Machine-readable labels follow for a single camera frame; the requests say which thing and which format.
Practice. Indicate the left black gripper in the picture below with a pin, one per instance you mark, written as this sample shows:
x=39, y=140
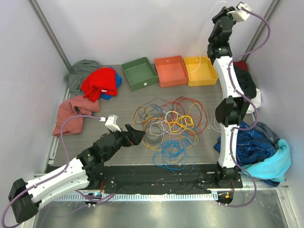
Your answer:
x=134, y=136

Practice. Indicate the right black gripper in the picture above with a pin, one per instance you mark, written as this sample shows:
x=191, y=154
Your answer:
x=224, y=12

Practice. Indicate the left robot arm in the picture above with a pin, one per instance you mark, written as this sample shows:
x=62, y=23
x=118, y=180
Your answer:
x=26, y=198

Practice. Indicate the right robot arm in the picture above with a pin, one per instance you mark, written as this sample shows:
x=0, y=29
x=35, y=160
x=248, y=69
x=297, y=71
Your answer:
x=232, y=109

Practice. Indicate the dark red cloth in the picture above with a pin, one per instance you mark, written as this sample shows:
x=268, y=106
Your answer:
x=241, y=65

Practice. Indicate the yellow plastic bin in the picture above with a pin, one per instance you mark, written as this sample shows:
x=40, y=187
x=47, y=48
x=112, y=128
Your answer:
x=200, y=71

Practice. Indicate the black cloth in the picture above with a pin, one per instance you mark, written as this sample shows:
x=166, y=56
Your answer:
x=245, y=82

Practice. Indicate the green plastic bin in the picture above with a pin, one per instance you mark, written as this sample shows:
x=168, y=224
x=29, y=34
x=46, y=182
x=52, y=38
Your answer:
x=140, y=73

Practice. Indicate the pink cloth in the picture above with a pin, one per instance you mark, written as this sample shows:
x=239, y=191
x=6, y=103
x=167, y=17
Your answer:
x=72, y=107

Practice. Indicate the orange plastic bin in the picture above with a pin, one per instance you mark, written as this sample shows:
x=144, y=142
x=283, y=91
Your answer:
x=171, y=71

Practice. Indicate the white cloth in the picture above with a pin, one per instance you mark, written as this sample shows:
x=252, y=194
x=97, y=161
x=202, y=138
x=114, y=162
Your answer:
x=256, y=101

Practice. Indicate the grey blue cloth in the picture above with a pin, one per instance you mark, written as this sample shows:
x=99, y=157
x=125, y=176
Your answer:
x=268, y=133

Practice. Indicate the blue plaid shirt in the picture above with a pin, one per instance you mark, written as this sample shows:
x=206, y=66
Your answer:
x=252, y=147

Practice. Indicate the cyan cloth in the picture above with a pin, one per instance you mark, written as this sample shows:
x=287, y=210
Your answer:
x=272, y=170

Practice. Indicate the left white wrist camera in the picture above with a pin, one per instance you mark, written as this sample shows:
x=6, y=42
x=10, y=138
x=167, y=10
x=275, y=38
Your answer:
x=111, y=124

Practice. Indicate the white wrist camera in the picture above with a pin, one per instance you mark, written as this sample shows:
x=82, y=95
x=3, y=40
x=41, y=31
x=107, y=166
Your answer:
x=111, y=124
x=241, y=12

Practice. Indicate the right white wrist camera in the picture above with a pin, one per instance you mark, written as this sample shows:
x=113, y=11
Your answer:
x=241, y=12

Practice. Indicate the right aluminium frame post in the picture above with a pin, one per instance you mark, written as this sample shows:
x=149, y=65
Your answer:
x=271, y=10

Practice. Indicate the aluminium frame post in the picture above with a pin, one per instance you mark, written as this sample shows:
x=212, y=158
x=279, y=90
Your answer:
x=271, y=10
x=49, y=31

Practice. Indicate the slotted cable duct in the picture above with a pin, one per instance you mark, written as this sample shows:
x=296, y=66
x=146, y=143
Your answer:
x=139, y=197

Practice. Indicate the left aluminium frame post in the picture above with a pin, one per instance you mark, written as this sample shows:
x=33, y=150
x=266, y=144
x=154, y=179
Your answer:
x=49, y=31

